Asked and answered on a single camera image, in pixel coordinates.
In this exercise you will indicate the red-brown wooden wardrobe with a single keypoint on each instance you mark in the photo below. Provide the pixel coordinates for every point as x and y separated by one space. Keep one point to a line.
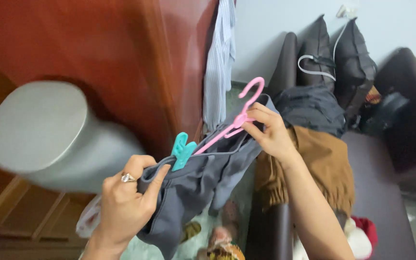
121 47

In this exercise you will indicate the striped light blue shirt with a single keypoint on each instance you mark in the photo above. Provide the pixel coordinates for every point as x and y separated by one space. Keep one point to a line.
219 65

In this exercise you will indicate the brown fringed cloth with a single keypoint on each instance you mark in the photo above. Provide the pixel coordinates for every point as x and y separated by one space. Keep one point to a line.
320 166

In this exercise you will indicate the dark blue cloth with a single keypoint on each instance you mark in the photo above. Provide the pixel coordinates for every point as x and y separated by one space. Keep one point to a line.
311 108

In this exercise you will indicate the grey garment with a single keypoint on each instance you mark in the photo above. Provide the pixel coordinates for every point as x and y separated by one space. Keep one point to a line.
193 187

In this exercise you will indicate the teal plastic clothes peg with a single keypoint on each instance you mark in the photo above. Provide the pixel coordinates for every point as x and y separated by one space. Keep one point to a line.
182 151

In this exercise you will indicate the white plastic bag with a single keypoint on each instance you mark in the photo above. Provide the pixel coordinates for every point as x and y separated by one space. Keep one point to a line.
89 216

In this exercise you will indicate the red and white plush toy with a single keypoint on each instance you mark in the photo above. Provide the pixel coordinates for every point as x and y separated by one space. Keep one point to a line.
361 240

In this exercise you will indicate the person's right hand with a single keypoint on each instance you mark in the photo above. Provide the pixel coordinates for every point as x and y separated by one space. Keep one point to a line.
274 135

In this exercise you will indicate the dark brown sofa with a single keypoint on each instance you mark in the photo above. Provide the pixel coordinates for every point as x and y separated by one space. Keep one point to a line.
374 195

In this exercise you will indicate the dark blue bag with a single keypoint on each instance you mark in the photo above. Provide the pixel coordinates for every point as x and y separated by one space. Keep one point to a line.
386 112

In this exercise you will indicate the grey round bin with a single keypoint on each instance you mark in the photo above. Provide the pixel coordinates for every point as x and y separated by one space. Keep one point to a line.
49 133

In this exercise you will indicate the black cushion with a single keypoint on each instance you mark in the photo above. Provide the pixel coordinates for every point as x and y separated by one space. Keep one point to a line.
318 43
354 61

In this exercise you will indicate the white wall hook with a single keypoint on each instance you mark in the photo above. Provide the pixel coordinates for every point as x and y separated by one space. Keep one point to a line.
345 11

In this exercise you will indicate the yellow sandal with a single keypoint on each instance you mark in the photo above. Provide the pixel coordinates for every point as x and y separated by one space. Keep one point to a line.
190 231

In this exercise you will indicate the dark brown armchair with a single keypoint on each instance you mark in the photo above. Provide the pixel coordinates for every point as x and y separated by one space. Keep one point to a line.
415 119

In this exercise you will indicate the person's left hand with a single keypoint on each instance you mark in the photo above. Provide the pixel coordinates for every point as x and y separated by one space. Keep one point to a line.
121 209

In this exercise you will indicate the patterned colourful cloth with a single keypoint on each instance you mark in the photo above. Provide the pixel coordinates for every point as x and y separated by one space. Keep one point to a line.
226 252

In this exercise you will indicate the pink plastic hanger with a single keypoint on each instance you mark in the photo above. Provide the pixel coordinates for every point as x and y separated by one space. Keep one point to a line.
239 120

